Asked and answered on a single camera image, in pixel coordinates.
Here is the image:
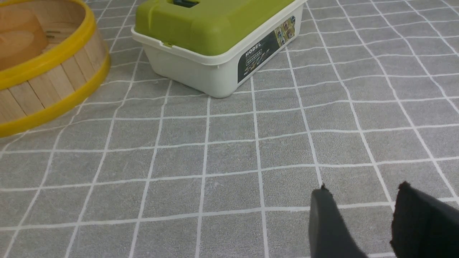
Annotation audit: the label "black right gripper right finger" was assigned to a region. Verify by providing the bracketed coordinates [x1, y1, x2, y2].
[390, 181, 459, 258]

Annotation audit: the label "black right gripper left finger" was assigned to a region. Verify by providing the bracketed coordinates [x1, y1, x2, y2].
[309, 184, 367, 258]

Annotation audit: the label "white box green lid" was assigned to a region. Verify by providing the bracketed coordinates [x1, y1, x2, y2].
[131, 0, 305, 98]

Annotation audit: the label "bamboo steamer basket yellow rims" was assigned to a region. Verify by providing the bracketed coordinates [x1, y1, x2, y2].
[0, 0, 110, 137]

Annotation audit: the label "brown bun in steamer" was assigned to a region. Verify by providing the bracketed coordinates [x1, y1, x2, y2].
[0, 5, 48, 70]

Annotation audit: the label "grey checked tablecloth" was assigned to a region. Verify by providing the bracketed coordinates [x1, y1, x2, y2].
[1, 0, 459, 258]

